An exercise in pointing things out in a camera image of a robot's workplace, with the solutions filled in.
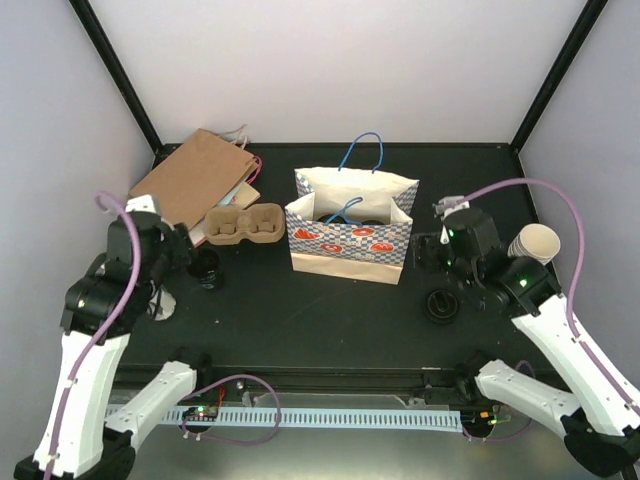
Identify light blue cable duct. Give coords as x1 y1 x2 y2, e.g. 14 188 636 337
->
107 403 462 434

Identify loose black cup lid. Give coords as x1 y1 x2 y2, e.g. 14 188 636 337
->
422 288 460 325

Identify small circuit board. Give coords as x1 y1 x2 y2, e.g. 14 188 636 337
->
182 406 219 422

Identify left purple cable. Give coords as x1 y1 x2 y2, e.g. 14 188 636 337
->
42 191 282 480

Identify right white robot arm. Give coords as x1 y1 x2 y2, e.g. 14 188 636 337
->
412 200 639 478

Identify brown kraft paper bag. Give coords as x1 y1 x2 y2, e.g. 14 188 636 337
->
129 129 257 228

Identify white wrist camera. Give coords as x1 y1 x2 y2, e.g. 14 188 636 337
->
433 195 470 218
125 194 161 216

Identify right stack of paper cups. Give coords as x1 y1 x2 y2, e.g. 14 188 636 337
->
507 223 561 265

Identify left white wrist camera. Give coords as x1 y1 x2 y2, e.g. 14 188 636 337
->
125 194 161 216

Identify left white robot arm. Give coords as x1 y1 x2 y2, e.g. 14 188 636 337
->
14 212 215 479

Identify remaining pulp cup carriers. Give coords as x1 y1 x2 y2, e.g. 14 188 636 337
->
204 203 286 246

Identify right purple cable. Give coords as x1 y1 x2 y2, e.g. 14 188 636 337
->
437 178 640 445

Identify blue checkered paper bag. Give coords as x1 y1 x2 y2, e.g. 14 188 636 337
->
284 132 420 285

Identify pink and blue paper bags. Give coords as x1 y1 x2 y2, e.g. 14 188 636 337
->
189 156 263 247

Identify purple cable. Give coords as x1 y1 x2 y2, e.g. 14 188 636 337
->
42 191 282 480
437 178 640 445

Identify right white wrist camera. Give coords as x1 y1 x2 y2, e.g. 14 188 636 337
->
433 195 470 218

